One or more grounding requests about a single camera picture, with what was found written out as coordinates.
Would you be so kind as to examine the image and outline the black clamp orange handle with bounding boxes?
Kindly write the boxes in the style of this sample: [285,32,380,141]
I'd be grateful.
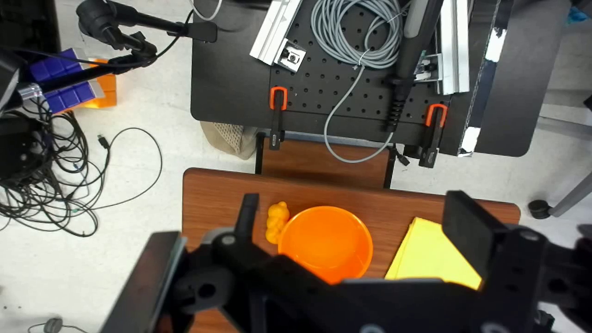
[267,83,293,152]
[417,102,450,170]

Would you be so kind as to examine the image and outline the brown wooden table black legs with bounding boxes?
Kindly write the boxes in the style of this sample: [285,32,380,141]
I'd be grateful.
[182,131,524,333]

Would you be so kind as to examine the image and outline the glossy black panel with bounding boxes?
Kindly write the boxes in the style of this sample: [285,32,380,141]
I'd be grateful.
[459,0,552,157]

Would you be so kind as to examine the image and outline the grey office chair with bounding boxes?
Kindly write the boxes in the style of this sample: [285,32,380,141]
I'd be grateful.
[528,172,592,220]

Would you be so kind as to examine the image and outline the beige cloth bag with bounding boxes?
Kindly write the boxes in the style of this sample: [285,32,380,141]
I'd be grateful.
[200,120,259,161]

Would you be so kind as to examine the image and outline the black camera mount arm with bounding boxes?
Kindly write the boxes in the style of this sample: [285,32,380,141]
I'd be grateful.
[74,0,219,70]

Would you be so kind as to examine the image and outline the orange plastic container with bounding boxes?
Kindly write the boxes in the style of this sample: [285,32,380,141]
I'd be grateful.
[82,57,119,111]

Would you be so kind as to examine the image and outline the lumpy yellow-orange toy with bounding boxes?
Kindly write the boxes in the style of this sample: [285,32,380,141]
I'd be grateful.
[265,200,293,248]

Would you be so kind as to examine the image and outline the tangled floor cables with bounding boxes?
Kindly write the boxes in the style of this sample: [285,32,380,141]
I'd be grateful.
[0,100,165,239]

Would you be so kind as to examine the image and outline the black perforated base board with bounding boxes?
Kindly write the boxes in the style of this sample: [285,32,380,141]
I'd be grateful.
[191,0,478,156]

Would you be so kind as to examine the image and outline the yellow towel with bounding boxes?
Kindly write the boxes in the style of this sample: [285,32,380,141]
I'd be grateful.
[385,217,485,292]

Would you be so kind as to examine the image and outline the orange plastic bowl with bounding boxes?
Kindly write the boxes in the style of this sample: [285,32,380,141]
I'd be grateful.
[276,204,376,287]

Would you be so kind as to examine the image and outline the aluminium extrusion rail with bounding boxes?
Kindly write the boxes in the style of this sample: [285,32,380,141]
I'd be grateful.
[248,0,304,67]
[439,0,474,98]

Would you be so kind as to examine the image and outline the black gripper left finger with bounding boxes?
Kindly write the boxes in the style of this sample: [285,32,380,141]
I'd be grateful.
[211,193,330,300]

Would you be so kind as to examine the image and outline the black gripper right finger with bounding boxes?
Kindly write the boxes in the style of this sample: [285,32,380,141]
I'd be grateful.
[443,189,552,324]

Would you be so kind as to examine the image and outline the black ribbed conduit hose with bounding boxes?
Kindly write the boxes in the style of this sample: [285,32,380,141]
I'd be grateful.
[383,0,446,135]

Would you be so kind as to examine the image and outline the grey coiled cable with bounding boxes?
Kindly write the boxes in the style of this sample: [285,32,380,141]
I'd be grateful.
[307,0,406,165]

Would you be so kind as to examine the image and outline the black equipment box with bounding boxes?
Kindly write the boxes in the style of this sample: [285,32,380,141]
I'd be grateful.
[0,113,48,181]

